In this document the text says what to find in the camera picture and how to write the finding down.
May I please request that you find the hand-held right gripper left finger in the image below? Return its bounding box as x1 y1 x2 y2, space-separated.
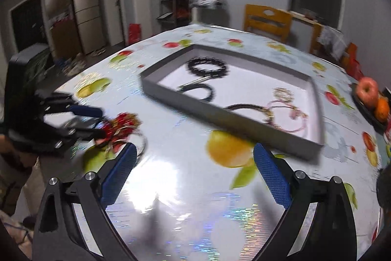
32 143 138 261

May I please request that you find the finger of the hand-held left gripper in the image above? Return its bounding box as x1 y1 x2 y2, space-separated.
43 92 104 118
43 120 108 155

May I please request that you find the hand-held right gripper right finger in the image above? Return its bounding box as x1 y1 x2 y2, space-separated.
253 143 358 261

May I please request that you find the red bead bracelet gold charm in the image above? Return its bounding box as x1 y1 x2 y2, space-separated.
102 113 141 141

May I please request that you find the thin silver bangle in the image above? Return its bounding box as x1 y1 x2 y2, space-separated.
105 126 148 158

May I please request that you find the pink cord bracelet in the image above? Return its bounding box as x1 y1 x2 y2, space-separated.
265 100 308 134

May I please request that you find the small dark bead necklace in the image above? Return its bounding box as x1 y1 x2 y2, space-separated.
225 103 273 127

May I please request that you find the small gold bead bracelet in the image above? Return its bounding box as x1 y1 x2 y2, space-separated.
273 88 294 101

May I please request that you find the shallow grey cardboard box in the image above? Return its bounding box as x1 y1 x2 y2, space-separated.
141 42 326 160

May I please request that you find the dark teal bead bracelet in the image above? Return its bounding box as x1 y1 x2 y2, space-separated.
180 83 215 101

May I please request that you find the white pearl strand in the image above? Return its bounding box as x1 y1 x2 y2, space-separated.
176 75 212 91

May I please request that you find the large dark bead bracelet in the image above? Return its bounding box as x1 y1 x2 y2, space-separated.
186 57 228 79

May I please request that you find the fruit print tablecloth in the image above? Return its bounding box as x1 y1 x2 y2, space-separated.
46 23 391 261

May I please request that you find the dark door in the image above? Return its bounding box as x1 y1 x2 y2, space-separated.
11 0 47 52

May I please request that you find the person's trouser leg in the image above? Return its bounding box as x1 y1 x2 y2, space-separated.
0 157 46 216

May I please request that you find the red carton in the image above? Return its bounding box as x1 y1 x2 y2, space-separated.
128 24 142 45

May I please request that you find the silver refrigerator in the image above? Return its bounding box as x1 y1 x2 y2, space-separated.
71 0 106 55

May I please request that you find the dark fruit plate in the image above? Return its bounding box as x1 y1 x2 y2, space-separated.
351 83 389 131

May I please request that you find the black mug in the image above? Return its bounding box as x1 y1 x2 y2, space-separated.
377 167 391 210

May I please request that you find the red apple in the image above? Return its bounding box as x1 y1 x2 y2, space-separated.
356 77 380 109

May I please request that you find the orange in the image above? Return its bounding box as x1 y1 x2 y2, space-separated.
375 97 391 123

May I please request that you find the metal storage shelf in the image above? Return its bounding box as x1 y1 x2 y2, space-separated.
158 0 192 30

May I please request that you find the red bag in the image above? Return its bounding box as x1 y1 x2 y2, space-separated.
341 43 365 79

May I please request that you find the grey checked bag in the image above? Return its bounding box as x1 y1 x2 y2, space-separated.
318 25 346 57

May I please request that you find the wooden chair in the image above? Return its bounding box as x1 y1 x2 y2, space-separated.
244 3 293 43

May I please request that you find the wooden side table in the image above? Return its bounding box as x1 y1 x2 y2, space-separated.
290 10 325 54

